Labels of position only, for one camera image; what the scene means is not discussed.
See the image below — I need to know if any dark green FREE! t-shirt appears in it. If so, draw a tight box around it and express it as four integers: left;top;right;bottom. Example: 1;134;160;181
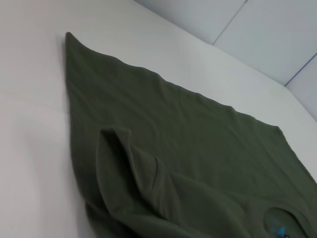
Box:
64;31;317;238

